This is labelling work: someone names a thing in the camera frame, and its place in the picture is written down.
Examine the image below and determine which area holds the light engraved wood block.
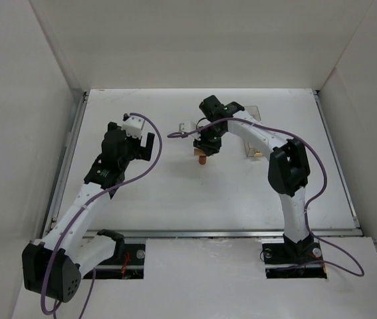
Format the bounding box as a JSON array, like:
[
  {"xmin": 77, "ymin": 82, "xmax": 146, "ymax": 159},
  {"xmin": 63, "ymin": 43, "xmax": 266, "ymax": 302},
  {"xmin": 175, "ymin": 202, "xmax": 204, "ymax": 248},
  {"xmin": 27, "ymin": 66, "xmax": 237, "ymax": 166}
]
[{"xmin": 194, "ymin": 148, "xmax": 206, "ymax": 157}]

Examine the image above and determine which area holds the orange wood cylinder block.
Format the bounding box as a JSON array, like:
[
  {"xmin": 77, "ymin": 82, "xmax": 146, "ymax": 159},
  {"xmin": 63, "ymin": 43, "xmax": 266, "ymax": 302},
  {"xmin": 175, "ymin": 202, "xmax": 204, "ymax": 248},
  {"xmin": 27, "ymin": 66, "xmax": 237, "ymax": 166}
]
[{"xmin": 199, "ymin": 155, "xmax": 207, "ymax": 165}]

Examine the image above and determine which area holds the clear plastic box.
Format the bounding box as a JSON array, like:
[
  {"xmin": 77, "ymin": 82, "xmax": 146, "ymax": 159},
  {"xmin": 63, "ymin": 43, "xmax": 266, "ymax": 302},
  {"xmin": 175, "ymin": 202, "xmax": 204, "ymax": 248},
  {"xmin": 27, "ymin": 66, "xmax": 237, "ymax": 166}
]
[{"xmin": 239, "ymin": 105, "xmax": 266, "ymax": 158}]

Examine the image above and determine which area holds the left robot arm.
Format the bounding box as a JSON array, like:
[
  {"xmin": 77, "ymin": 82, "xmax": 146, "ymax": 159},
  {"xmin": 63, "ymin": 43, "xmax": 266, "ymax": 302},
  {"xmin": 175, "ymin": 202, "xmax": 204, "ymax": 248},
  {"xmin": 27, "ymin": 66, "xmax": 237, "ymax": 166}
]
[{"xmin": 22, "ymin": 114, "xmax": 155, "ymax": 302}]

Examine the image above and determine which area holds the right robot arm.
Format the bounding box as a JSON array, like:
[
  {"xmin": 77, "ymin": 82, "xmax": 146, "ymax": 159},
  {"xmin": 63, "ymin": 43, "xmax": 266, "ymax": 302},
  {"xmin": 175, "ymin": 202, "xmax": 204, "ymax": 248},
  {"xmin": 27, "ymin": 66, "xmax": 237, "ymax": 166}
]
[{"xmin": 193, "ymin": 95, "xmax": 316, "ymax": 265}]

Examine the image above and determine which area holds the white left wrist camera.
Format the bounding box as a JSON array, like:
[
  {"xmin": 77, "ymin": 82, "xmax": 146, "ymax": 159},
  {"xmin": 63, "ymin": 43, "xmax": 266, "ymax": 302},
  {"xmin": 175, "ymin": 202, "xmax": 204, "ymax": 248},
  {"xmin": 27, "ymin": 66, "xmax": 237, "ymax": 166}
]
[{"xmin": 122, "ymin": 114, "xmax": 145, "ymax": 140}]

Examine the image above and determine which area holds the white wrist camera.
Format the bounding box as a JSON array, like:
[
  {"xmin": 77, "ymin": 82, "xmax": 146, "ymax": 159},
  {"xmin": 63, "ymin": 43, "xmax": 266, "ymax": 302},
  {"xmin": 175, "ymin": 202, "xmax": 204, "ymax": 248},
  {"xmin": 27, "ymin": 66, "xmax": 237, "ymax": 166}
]
[
  {"xmin": 122, "ymin": 114, "xmax": 145, "ymax": 140},
  {"xmin": 178, "ymin": 121, "xmax": 196, "ymax": 134}
]

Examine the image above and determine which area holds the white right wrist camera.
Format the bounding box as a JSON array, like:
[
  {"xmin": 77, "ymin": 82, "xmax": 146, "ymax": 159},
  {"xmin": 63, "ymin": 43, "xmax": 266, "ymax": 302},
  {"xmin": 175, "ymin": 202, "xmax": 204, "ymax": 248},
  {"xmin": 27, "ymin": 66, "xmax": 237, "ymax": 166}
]
[{"xmin": 178, "ymin": 121, "xmax": 196, "ymax": 134}]

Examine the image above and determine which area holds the front aluminium rail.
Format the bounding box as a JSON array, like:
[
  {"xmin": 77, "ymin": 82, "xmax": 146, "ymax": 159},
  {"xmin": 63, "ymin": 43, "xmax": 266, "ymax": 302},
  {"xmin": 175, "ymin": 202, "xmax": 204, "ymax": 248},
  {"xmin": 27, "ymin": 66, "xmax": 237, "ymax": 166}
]
[{"xmin": 47, "ymin": 227, "xmax": 364, "ymax": 241}]

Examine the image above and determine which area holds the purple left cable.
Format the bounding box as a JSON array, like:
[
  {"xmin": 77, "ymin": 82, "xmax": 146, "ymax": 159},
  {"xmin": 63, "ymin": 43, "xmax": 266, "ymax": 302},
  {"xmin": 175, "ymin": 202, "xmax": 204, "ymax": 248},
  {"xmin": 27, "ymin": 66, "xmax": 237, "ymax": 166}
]
[{"xmin": 40, "ymin": 112, "xmax": 162, "ymax": 318}]

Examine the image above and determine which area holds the purple cable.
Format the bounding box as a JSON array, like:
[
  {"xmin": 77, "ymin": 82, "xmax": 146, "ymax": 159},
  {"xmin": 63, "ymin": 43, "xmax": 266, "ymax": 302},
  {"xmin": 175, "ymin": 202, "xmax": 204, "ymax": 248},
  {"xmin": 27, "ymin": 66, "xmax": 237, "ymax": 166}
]
[
  {"xmin": 167, "ymin": 116, "xmax": 365, "ymax": 278},
  {"xmin": 40, "ymin": 112, "xmax": 162, "ymax": 318}
]

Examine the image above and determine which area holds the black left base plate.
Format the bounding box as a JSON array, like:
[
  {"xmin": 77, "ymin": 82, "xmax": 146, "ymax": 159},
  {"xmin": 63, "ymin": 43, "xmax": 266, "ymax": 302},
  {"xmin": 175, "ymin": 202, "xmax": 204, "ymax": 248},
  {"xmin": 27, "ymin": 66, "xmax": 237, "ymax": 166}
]
[{"xmin": 95, "ymin": 243, "xmax": 146, "ymax": 280}]

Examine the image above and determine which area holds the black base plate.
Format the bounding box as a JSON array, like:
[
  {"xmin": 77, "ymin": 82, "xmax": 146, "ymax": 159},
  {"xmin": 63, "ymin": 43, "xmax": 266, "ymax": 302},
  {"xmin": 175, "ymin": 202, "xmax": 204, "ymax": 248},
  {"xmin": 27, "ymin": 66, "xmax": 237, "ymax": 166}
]
[
  {"xmin": 261, "ymin": 239, "xmax": 327, "ymax": 279},
  {"xmin": 95, "ymin": 243, "xmax": 146, "ymax": 280}
]

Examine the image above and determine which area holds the aluminium table edge rail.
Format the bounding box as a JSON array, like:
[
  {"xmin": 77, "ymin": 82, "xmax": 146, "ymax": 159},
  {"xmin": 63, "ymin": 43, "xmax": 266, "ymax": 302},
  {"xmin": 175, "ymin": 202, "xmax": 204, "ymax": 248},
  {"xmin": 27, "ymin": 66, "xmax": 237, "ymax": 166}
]
[{"xmin": 313, "ymin": 90, "xmax": 364, "ymax": 237}]

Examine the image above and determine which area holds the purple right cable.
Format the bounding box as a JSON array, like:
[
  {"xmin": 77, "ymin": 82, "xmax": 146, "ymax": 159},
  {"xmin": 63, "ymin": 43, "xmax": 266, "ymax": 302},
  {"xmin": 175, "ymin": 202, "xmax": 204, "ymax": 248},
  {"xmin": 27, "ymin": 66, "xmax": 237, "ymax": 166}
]
[{"xmin": 167, "ymin": 116, "xmax": 365, "ymax": 278}]

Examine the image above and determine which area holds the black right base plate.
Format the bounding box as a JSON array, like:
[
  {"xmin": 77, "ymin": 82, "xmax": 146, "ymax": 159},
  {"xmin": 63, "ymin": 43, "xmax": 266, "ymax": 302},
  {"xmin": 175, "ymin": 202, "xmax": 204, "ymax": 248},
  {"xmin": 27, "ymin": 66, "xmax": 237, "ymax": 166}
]
[{"xmin": 261, "ymin": 239, "xmax": 327, "ymax": 279}]

